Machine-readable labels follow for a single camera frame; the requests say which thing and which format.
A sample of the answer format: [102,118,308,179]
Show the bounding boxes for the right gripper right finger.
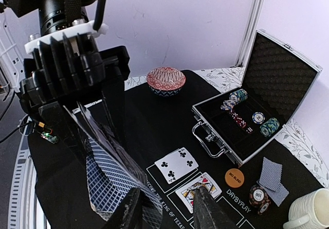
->
[193,187,229,228]

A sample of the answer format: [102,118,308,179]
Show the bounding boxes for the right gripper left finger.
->
[102,188,142,229]

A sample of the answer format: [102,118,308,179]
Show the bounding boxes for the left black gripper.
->
[19,34,130,167]

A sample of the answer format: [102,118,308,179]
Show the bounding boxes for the queen of hearts card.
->
[175,171,223,214]

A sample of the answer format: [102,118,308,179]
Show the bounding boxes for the orange big blind button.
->
[225,168,245,188]

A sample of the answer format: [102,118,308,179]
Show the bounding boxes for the blue patterned card deck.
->
[78,104,162,228]

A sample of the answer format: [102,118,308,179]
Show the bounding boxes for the red brown chip stack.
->
[249,185,271,215]

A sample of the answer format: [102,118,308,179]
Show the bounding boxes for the three of clubs card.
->
[154,147,198,184]

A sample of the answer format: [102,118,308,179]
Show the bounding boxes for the white poker chip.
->
[252,112,265,125]

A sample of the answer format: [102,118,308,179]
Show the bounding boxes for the aluminium poker chip case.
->
[192,30,322,166]

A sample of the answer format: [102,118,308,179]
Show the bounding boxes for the dealt card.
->
[257,180,289,207]

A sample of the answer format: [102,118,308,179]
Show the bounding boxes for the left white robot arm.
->
[1,0,130,163]

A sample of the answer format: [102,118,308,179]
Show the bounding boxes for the small green circuit board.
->
[35,122,59,144]

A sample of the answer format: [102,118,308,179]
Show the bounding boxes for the black poker table mat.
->
[28,71,322,228]

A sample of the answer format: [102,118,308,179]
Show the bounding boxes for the dice row in case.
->
[229,111,253,134]

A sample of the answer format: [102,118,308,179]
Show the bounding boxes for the right poker chip stack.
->
[260,117,280,137]

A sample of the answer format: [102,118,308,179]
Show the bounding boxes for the cream ceramic mug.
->
[283,188,328,228]

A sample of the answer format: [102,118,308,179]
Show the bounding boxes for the chips at case left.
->
[220,89,248,112]

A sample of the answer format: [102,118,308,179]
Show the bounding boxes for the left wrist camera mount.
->
[20,21,108,89]

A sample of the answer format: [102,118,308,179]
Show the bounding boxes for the left aluminium frame post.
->
[235,0,264,67]

